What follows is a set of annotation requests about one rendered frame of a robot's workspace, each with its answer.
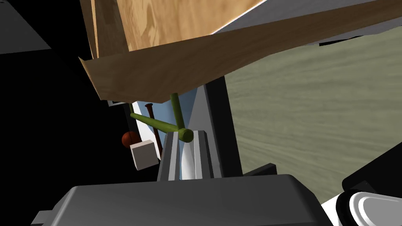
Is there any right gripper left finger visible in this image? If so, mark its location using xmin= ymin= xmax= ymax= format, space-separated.
xmin=157 ymin=131 xmax=182 ymax=182

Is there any green bar handle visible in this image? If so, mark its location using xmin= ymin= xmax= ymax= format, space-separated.
xmin=128 ymin=92 xmax=194 ymax=144

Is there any white cube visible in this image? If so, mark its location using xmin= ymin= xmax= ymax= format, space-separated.
xmin=129 ymin=140 xmax=159 ymax=171

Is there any light wooden cupboard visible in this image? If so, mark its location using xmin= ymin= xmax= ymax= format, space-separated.
xmin=79 ymin=0 xmax=267 ymax=60

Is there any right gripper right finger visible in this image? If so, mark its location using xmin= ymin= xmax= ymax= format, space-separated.
xmin=191 ymin=130 xmax=223 ymax=180

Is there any brown wooden cupboard door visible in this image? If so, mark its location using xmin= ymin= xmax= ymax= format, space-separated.
xmin=78 ymin=0 xmax=402 ymax=104

